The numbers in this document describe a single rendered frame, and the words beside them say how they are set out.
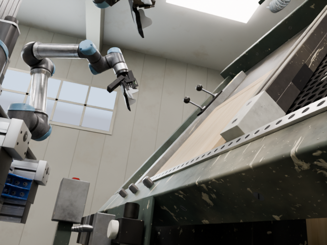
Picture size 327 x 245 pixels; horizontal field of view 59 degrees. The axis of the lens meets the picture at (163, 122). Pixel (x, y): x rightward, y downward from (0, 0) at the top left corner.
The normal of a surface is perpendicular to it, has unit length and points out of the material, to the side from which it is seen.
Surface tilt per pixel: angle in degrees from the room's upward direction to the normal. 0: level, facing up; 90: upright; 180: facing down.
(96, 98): 90
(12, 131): 90
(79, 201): 90
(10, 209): 90
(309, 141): 55
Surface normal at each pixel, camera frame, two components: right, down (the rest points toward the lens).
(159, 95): 0.22, -0.36
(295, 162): -0.61, 0.60
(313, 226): -0.91, -0.25
